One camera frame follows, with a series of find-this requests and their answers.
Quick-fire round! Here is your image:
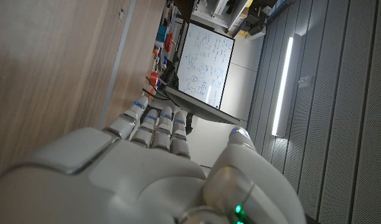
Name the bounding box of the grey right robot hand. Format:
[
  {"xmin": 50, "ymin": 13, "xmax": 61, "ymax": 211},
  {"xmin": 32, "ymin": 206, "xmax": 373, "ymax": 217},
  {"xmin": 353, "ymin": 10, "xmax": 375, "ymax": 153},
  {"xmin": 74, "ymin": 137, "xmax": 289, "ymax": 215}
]
[{"xmin": 0, "ymin": 95, "xmax": 306, "ymax": 224}]

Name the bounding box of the red bowl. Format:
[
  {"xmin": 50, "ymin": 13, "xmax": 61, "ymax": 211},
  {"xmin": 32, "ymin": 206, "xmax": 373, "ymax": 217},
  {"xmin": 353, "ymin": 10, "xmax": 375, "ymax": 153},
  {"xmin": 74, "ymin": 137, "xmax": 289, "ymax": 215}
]
[{"xmin": 164, "ymin": 32, "xmax": 174, "ymax": 53}]

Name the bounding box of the whiteboard with blue writing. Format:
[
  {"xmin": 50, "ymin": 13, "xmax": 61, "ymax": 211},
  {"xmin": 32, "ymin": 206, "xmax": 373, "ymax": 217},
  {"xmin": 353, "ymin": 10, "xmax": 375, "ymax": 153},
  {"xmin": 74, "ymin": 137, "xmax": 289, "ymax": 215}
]
[{"xmin": 176, "ymin": 21, "xmax": 236, "ymax": 110}]

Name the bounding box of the blue cube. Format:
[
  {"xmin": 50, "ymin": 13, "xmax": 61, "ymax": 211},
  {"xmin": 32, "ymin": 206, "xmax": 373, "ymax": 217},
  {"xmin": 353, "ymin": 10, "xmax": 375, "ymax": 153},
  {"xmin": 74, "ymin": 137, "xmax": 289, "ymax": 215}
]
[{"xmin": 156, "ymin": 25, "xmax": 168, "ymax": 43}]

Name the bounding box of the long ceiling light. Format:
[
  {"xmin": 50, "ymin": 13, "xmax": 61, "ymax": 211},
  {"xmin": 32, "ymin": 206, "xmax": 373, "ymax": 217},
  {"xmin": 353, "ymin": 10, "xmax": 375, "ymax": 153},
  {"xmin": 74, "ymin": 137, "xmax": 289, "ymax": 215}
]
[{"xmin": 270, "ymin": 35, "xmax": 294, "ymax": 137}]

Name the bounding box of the white shelf cabinet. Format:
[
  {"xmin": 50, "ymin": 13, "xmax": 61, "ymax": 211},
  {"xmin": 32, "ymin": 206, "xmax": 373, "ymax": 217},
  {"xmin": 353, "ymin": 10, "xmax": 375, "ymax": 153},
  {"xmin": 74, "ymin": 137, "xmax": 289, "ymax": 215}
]
[{"xmin": 192, "ymin": 0, "xmax": 251, "ymax": 32}]

